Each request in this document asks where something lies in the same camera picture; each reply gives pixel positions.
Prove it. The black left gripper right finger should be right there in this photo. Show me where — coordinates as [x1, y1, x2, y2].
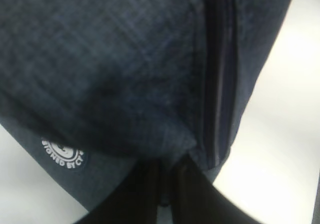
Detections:
[170, 156, 259, 224]

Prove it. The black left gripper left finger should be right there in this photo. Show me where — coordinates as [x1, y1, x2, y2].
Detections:
[77, 161, 160, 224]

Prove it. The navy blue lunch bag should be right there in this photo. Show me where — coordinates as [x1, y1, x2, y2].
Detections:
[0, 0, 291, 210]

